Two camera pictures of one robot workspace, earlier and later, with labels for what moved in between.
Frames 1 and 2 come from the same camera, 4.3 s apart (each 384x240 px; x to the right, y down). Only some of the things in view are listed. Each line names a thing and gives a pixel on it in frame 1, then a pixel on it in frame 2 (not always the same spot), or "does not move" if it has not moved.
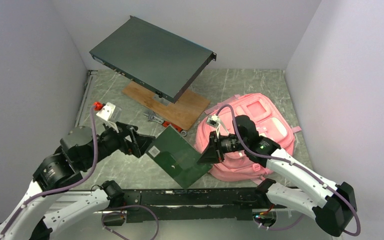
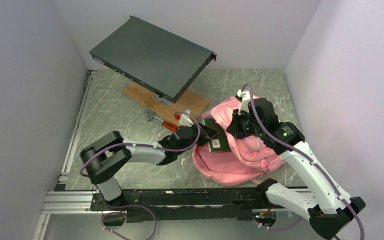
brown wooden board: (182, 113) does not move
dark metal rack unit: (162, 63) does not move
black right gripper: (214, 153) → (234, 127)
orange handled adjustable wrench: (165, 124) does not move
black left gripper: (139, 144) → (206, 133)
